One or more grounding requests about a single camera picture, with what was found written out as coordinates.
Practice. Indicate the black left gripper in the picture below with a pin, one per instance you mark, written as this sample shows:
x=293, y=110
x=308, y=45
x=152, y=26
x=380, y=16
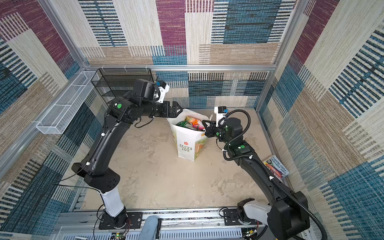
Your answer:
x=166, y=105

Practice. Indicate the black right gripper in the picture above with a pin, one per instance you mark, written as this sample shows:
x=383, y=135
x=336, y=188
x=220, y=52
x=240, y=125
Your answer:
x=209, y=129

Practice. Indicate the white paper bag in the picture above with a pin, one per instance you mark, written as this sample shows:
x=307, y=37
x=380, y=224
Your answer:
x=189, y=142

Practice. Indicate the orange snack bag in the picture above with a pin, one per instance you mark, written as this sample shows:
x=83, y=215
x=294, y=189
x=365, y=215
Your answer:
x=196, y=123

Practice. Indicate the green snack bag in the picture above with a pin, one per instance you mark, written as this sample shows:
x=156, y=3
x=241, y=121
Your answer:
x=186, y=124

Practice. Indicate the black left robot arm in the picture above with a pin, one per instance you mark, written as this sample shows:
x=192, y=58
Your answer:
x=145, y=99

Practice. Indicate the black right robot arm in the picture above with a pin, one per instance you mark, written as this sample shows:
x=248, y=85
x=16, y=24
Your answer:
x=286, y=214

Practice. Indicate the grey cylinder at front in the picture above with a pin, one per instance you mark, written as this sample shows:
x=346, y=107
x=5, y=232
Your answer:
x=149, y=229

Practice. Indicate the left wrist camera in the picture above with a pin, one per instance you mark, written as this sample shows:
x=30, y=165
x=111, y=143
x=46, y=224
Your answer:
x=162, y=89

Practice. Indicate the black wire shelf rack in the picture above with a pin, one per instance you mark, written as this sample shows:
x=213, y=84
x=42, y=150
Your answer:
x=114, y=82

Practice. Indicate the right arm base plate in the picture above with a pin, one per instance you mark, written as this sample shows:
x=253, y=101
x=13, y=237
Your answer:
x=234, y=217

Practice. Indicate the white wire mesh basket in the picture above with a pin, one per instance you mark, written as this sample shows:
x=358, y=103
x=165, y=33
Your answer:
x=59, y=116

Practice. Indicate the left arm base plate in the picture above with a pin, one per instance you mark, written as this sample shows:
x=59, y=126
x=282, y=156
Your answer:
x=130, y=220

